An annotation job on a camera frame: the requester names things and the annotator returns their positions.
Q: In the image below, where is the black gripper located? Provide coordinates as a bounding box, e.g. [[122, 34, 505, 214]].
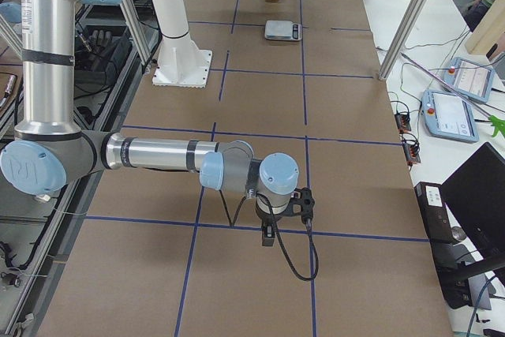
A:
[[261, 187, 315, 247]]

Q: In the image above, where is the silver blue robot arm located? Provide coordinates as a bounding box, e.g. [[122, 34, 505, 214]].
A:
[[1, 0, 314, 246]]

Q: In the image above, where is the silver electronic kitchen scale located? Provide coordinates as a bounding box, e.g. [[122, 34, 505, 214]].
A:
[[264, 20, 303, 41]]

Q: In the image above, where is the orange circuit board near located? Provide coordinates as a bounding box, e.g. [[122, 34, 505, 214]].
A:
[[402, 139, 421, 167]]

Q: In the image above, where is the orange circuit board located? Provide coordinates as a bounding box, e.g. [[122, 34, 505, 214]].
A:
[[402, 139, 421, 167], [395, 112, 411, 133]]

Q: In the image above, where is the orange circuit board far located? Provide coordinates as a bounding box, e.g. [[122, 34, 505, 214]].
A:
[[395, 112, 411, 133]]

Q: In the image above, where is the black computer box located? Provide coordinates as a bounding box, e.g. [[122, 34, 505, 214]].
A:
[[414, 182, 491, 309]]

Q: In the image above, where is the black monitor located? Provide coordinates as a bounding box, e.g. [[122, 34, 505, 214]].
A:
[[441, 142, 504, 257]]

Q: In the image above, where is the near blue teach pendant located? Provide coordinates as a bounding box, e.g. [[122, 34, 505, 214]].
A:
[[421, 89, 479, 143]]

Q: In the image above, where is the blue teach pendant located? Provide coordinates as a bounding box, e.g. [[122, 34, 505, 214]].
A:
[[421, 89, 479, 143], [443, 57, 495, 103]]

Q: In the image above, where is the wooden board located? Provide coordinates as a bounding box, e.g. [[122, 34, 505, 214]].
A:
[[465, 0, 504, 60]]

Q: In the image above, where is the far blue teach pendant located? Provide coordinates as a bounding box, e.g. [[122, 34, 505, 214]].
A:
[[443, 57, 495, 103]]

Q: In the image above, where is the green plastic clamp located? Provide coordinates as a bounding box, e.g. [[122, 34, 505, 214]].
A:
[[488, 115, 505, 137]]

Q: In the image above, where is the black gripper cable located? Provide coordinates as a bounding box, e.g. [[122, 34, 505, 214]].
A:
[[220, 190, 320, 282]]

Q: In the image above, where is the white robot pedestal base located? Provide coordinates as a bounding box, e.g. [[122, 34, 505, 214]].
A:
[[152, 0, 212, 88]]

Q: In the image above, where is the aluminium frame post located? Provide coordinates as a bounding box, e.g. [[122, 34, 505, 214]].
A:
[[378, 0, 427, 81]]

